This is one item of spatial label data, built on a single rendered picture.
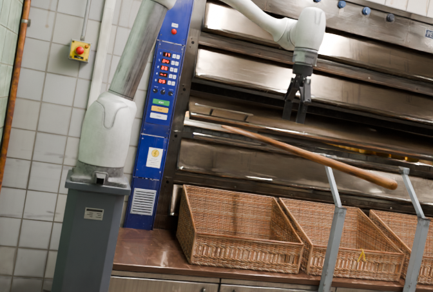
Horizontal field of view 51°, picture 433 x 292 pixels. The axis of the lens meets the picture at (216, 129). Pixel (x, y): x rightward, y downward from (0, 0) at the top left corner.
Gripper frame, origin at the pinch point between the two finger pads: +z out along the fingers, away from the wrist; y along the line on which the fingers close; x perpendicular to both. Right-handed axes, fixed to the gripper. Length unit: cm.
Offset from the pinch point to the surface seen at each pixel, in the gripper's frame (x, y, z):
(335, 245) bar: 45, -28, 56
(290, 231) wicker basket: 33, -52, 59
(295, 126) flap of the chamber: 38, -84, 7
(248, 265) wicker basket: 8, -37, 73
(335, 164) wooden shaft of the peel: 12.1, 16.2, 12.7
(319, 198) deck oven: 66, -89, 48
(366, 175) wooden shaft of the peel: 13.0, 35.1, 12.5
